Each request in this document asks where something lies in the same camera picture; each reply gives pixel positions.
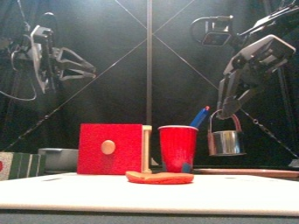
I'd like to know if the red drawer with wooden knob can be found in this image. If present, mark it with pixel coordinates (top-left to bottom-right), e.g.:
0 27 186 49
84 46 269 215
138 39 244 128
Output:
76 122 144 176

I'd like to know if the light wooden drawer housing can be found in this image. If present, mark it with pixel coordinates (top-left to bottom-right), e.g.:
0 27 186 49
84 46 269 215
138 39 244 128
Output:
141 124 153 175

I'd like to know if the grey bowl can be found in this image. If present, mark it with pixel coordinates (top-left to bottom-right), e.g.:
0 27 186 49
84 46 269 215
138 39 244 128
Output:
36 147 80 173

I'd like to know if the orange flat dough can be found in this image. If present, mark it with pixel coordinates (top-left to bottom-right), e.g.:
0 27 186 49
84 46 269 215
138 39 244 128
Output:
124 171 194 186

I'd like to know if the blue pen with red tip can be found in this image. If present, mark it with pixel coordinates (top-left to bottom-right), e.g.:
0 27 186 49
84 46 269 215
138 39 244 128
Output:
189 105 210 129

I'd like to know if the red plastic cup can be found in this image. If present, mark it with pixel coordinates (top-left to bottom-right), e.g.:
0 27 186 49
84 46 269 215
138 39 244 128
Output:
156 124 200 174

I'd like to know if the brown wooden tray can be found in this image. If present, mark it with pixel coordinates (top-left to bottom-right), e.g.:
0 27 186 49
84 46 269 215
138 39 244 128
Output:
192 167 299 179

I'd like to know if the green white striped box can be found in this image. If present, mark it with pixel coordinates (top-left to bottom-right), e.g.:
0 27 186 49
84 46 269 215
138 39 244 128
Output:
0 151 48 181

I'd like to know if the white cutting board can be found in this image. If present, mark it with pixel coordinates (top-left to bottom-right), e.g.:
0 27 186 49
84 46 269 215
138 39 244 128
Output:
0 171 299 217

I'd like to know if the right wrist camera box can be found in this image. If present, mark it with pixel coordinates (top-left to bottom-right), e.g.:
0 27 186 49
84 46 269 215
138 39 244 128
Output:
200 15 234 47

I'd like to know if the steel pot with red handle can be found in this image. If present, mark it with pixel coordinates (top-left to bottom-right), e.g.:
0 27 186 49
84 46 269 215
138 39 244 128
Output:
206 109 248 158

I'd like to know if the grey left arm cable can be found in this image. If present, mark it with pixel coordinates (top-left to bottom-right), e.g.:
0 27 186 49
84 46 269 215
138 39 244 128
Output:
0 48 38 102

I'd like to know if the grey metal frame pole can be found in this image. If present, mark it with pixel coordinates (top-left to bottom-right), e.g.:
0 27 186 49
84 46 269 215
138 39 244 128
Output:
144 0 154 126

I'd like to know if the black camera cable loop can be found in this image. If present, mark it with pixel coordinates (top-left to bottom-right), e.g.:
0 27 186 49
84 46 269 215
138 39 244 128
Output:
189 16 213 46

